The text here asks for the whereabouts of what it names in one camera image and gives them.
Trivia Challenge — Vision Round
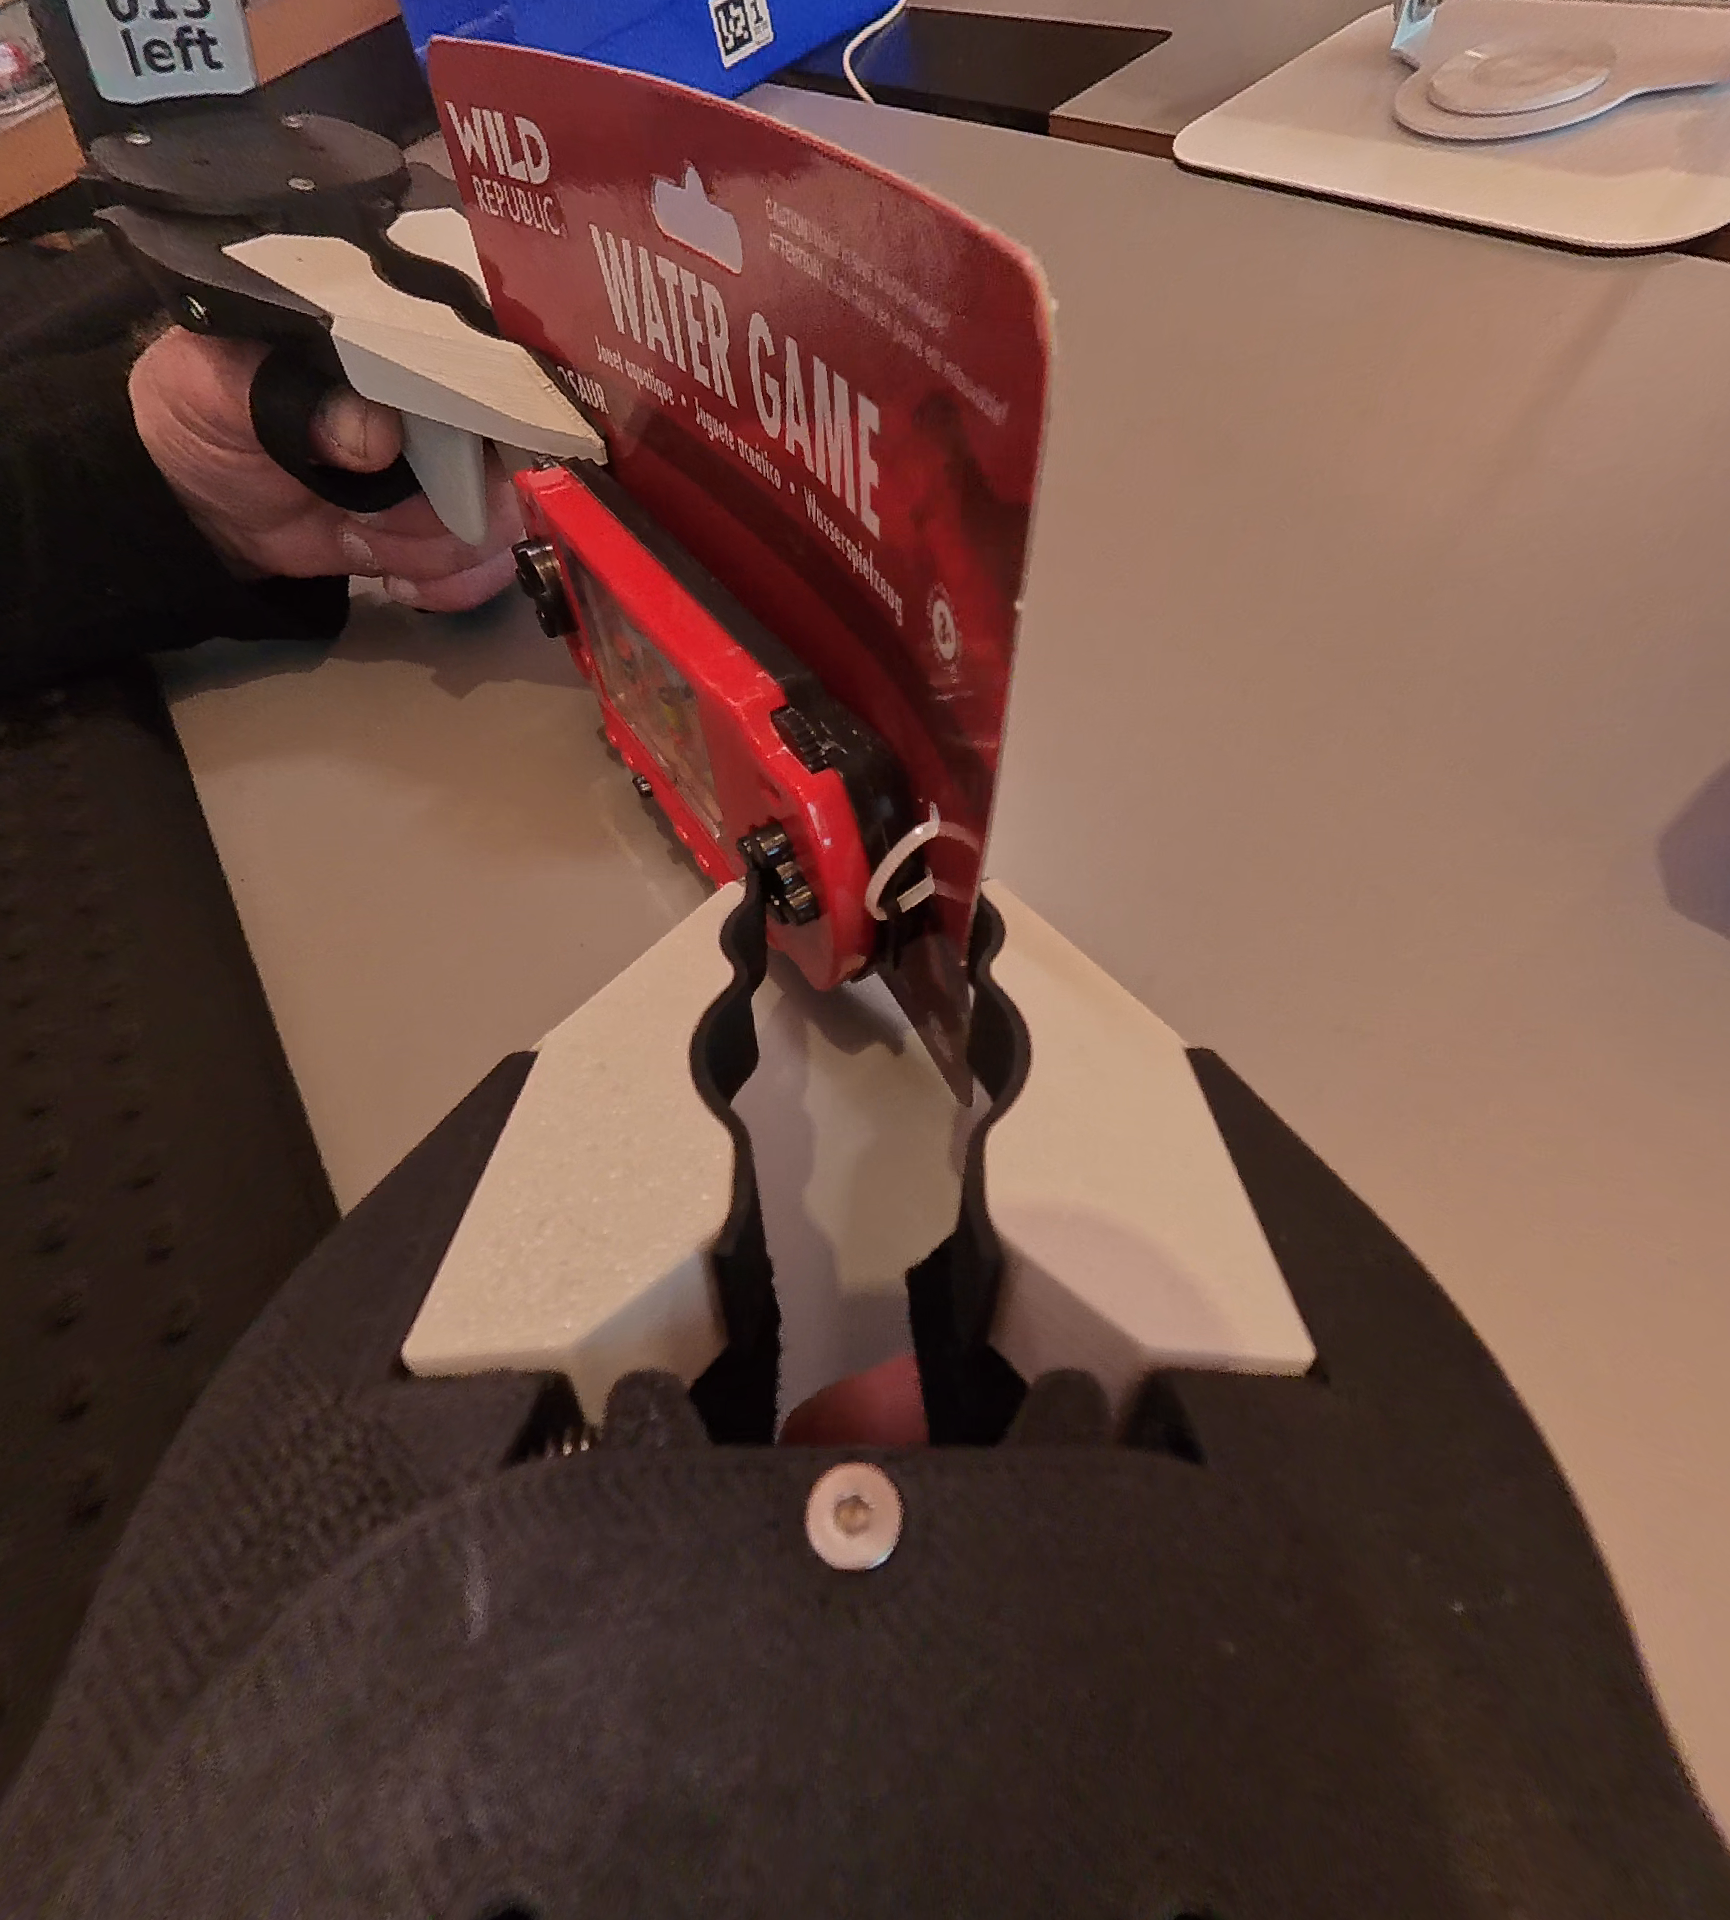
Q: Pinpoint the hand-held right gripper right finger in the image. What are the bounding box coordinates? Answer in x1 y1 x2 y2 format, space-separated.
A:
902 875 1322 1450

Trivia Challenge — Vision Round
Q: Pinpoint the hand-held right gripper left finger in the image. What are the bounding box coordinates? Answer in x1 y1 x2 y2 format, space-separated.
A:
400 875 785 1450

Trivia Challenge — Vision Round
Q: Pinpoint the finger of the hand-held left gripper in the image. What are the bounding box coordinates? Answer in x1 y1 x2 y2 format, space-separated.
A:
224 232 612 545
385 203 496 323

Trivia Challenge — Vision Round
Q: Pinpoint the red handheld toy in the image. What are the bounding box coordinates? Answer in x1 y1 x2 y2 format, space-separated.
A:
423 35 1060 1109

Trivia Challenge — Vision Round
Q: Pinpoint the person's left forearm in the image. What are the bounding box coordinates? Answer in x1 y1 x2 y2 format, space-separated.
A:
0 253 350 737

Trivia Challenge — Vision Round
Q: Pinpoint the person's left hand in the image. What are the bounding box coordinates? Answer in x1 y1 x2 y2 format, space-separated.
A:
126 322 530 612

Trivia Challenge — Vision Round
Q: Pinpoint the blue plastic bin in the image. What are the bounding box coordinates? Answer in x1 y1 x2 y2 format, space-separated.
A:
400 0 911 95

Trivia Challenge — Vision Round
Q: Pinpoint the black flat pad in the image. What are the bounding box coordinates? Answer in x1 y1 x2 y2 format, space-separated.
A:
783 6 1175 130

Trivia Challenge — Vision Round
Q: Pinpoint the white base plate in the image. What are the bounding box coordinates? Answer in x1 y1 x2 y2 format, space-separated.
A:
1173 0 1730 253

